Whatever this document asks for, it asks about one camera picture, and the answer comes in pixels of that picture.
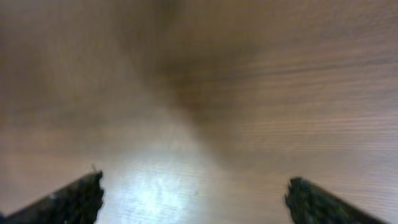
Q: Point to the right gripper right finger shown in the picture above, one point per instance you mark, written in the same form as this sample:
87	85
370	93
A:
308	203

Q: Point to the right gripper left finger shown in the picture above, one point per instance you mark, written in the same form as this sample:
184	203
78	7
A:
78	202

